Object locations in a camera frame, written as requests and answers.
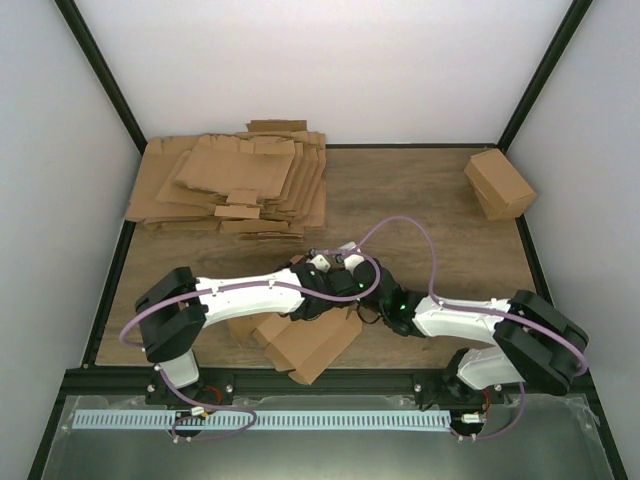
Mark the brown cardboard box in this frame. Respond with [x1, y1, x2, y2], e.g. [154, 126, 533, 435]
[464, 149, 537, 221]
[227, 309, 363, 385]

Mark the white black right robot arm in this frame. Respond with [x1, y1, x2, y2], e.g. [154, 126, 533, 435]
[346, 255, 589, 396]

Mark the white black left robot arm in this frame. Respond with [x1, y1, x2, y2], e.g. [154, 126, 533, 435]
[134, 261, 362, 388]

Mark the folded brown cardboard box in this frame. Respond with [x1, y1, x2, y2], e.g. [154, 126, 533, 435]
[464, 149, 537, 221]

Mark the stack of flat cardboard blanks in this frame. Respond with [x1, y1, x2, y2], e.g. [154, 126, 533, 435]
[126, 120, 328, 240]

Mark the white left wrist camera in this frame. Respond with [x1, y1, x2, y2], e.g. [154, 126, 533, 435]
[306, 249, 332, 273]

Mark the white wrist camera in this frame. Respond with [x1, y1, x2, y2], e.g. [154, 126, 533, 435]
[334, 241, 366, 273]
[306, 249, 332, 273]

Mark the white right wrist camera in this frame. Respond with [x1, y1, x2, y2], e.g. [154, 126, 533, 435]
[334, 241, 366, 273]

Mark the light blue slotted cable duct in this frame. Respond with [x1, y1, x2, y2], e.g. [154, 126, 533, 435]
[71, 410, 451, 432]

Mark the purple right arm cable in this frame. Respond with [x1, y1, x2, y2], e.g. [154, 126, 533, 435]
[349, 215, 589, 444]

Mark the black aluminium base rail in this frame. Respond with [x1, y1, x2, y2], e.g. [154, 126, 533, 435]
[64, 367, 494, 407]

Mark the black left frame post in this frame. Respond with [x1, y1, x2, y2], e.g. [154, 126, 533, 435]
[54, 0, 147, 154]

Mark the black frame post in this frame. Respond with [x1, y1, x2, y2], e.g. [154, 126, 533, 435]
[54, 0, 147, 154]
[496, 0, 593, 153]

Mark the black right frame post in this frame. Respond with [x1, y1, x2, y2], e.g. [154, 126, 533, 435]
[496, 0, 593, 153]

